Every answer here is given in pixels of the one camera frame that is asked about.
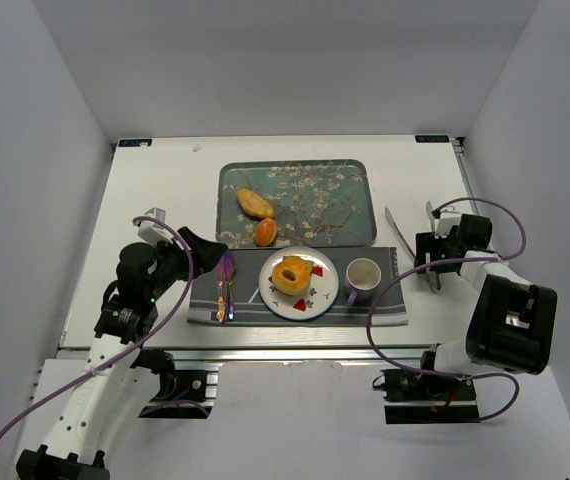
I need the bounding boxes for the lavender mug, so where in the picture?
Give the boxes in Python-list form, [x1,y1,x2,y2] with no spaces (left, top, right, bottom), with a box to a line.
[345,258,382,307]

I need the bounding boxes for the orange ring bagel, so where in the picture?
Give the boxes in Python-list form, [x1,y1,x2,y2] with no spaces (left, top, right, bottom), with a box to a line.
[271,259,311,296]

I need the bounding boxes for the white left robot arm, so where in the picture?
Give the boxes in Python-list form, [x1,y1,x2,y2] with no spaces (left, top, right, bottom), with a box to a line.
[16,217,228,479]

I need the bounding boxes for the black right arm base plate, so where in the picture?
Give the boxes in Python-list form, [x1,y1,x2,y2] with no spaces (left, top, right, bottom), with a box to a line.
[372,369,480,425]

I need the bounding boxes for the blue corner label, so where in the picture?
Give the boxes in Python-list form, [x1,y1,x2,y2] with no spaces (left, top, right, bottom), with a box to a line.
[414,135,450,144]
[118,139,152,148]

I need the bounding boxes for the white watermelon pattern plate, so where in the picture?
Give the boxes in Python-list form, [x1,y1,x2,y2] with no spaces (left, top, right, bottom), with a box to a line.
[258,247,340,322]

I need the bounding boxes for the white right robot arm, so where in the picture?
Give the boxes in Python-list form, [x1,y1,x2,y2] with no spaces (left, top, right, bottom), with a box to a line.
[415,211,558,376]

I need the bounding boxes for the iridescent knife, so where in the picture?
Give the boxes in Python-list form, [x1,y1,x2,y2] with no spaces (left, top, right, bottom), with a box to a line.
[216,253,230,324]

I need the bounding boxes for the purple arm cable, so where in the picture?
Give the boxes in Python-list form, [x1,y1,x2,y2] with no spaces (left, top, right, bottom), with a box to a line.
[0,214,212,480]
[366,196,527,422]

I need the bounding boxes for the grey cloth placemat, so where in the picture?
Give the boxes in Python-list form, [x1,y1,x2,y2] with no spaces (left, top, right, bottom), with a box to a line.
[187,247,408,327]

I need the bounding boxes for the blue right corner label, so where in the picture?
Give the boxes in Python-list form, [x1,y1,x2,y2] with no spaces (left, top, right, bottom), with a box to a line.
[414,135,450,144]

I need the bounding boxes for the round glazed bun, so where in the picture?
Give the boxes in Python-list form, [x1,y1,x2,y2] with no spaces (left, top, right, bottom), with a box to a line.
[254,218,278,247]

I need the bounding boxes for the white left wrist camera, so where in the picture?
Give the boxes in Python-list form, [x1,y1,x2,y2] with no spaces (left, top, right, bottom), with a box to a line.
[135,207,171,246]

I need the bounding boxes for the brown bread slice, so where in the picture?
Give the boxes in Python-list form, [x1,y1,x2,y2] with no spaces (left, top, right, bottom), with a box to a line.
[283,255,314,275]

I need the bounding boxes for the blue left corner label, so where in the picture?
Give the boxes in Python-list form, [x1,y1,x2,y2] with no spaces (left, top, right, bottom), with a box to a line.
[118,139,152,148]

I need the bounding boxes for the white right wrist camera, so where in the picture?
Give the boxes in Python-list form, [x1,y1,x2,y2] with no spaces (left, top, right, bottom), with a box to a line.
[431,209,462,238]

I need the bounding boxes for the long oval bread roll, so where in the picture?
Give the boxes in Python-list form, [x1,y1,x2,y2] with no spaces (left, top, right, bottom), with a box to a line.
[236,188,275,219]

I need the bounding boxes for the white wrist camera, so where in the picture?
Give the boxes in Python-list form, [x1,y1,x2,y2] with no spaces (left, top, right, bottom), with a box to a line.
[135,207,171,246]
[431,209,462,238]

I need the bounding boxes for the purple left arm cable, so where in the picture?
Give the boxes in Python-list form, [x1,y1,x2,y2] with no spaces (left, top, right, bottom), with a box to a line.
[0,214,212,480]

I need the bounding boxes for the blue floral serving tray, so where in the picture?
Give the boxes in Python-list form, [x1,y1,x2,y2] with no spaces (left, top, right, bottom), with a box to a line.
[216,159,377,249]

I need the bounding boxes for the iridescent fork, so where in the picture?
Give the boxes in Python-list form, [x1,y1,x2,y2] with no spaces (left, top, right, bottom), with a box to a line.
[226,255,236,322]

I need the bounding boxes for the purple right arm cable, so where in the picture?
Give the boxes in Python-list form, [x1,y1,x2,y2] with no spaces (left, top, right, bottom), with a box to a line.
[366,196,527,422]

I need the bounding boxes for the silver metal tongs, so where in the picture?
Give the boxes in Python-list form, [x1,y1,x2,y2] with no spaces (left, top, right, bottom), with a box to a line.
[384,207,441,294]

